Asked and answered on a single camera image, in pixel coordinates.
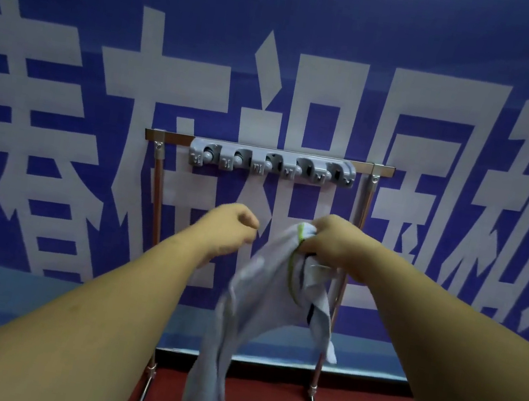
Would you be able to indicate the blue banner with white characters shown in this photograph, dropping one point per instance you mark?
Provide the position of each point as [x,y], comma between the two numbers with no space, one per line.
[421,32]

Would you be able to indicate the metal towel rack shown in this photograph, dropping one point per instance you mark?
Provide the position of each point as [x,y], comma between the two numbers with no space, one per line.
[174,138]

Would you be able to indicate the person's left hand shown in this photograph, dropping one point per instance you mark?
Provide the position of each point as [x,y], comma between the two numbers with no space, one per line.
[225,229]

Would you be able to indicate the person's left forearm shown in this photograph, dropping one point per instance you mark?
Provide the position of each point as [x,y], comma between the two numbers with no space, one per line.
[74,328]

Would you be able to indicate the person's right hand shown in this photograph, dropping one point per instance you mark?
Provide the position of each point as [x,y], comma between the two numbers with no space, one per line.
[340,245]

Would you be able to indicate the grey plastic clip strip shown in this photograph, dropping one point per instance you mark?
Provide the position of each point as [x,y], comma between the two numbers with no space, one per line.
[291,158]

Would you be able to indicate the person's right forearm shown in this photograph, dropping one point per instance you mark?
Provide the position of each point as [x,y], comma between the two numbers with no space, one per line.
[458,368]

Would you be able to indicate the striped light blue towel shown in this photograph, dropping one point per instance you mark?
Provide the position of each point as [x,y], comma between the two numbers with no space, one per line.
[259,297]

